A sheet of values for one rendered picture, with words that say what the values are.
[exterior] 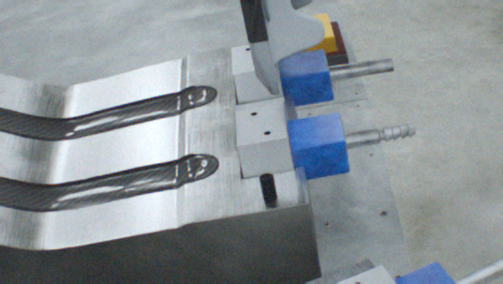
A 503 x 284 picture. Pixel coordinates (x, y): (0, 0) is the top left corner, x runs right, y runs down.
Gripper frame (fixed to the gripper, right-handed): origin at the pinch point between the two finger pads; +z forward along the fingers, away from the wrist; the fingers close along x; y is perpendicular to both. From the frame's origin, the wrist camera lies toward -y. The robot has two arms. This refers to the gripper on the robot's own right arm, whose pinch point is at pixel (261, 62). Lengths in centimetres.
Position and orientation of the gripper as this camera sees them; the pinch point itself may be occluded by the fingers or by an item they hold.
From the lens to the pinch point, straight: 88.1
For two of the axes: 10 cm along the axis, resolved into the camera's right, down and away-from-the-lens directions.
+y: 9.8, -1.7, -0.5
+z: 1.7, 8.4, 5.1
